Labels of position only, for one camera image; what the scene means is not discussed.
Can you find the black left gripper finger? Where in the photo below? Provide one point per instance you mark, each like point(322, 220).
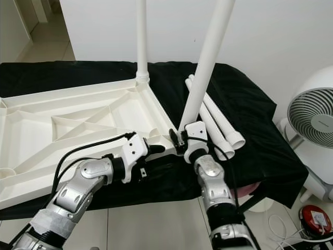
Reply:
point(154, 169)
point(156, 149)

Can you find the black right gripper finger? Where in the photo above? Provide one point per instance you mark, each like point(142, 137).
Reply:
point(175, 139)

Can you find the white plastic table leg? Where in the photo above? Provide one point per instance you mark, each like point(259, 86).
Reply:
point(223, 149)
point(208, 62)
point(142, 41)
point(237, 139)

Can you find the white plastic children table top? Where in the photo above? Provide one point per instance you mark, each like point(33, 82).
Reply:
point(41, 146)

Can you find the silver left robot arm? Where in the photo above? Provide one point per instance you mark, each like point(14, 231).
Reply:
point(83, 190)

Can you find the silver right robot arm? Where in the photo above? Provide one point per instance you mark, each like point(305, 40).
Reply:
point(213, 182)

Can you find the pink fabric item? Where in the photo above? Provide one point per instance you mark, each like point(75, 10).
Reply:
point(245, 190)

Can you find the grey metal table leg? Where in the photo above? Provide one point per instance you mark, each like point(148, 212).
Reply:
point(251, 202)

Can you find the white round standing fan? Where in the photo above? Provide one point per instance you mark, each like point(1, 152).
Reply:
point(312, 120)

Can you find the white grey rounded appliance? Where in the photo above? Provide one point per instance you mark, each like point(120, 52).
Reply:
point(320, 177)

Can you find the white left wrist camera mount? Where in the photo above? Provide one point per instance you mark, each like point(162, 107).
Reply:
point(132, 151)

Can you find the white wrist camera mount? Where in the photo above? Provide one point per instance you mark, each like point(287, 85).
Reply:
point(200, 130)
point(132, 151)

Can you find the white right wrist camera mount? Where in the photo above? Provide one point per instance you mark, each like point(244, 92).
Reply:
point(200, 130)

